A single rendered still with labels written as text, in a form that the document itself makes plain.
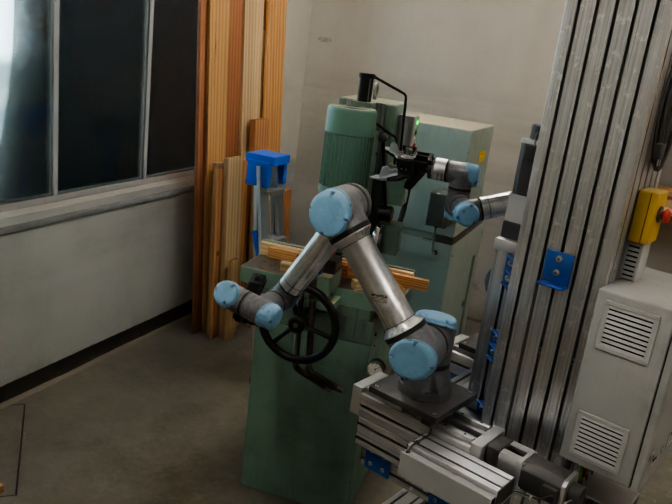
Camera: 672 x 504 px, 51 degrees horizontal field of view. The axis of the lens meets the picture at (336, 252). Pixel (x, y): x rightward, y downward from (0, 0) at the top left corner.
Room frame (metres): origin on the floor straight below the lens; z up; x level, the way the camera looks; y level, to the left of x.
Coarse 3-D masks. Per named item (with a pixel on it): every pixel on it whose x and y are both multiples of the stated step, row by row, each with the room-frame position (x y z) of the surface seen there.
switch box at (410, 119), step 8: (400, 120) 2.75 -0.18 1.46; (408, 120) 2.74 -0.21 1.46; (416, 120) 2.77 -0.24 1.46; (400, 128) 2.75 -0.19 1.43; (408, 128) 2.74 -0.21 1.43; (416, 128) 2.80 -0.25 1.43; (400, 136) 2.75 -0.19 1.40; (408, 136) 2.74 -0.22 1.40; (416, 136) 2.82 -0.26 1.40; (408, 144) 2.74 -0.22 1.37
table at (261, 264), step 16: (256, 256) 2.57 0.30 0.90; (240, 272) 2.44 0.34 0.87; (256, 272) 2.42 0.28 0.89; (272, 272) 2.41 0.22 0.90; (352, 288) 2.35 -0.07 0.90; (304, 304) 2.27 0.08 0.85; (320, 304) 2.26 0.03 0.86; (336, 304) 2.29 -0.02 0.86; (352, 304) 2.33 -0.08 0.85; (368, 304) 2.31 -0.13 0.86
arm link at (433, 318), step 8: (416, 312) 1.82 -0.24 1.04; (424, 312) 1.81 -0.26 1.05; (432, 312) 1.83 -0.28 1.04; (440, 312) 1.84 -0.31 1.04; (432, 320) 1.76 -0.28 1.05; (440, 320) 1.76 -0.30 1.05; (448, 320) 1.77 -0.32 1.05; (456, 320) 1.80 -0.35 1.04; (440, 328) 1.75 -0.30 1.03; (448, 328) 1.76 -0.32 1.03; (456, 328) 1.79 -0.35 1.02; (448, 336) 1.75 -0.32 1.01; (448, 344) 1.74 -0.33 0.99; (448, 352) 1.77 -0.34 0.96; (448, 360) 1.78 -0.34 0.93
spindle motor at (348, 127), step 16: (336, 112) 2.45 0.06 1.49; (352, 112) 2.43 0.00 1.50; (368, 112) 2.46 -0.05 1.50; (336, 128) 2.45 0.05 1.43; (352, 128) 2.43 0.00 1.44; (368, 128) 2.46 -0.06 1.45; (336, 144) 2.45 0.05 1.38; (352, 144) 2.44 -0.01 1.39; (368, 144) 2.47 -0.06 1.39; (336, 160) 2.44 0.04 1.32; (352, 160) 2.44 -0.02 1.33; (368, 160) 2.48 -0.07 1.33; (320, 176) 2.49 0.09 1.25; (336, 176) 2.44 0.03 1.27; (352, 176) 2.44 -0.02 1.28; (368, 176) 2.51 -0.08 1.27
